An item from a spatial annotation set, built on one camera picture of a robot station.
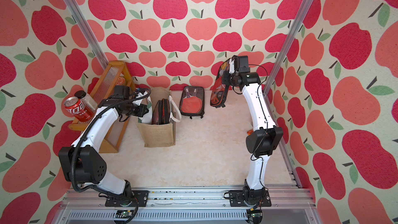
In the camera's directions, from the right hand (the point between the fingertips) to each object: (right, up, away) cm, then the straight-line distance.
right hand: (225, 79), depth 84 cm
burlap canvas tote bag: (-36, -30, -3) cm, 47 cm away
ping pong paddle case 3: (-35, -18, +6) cm, 40 cm away
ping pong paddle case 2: (-3, -7, -1) cm, 8 cm away
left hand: (-43, -18, +1) cm, 46 cm away
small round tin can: (-67, +2, +18) cm, 69 cm away
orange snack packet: (+18, -32, +14) cm, 39 cm away
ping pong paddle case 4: (-41, -23, +8) cm, 47 cm away
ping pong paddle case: (-19, -11, +30) cm, 38 cm away
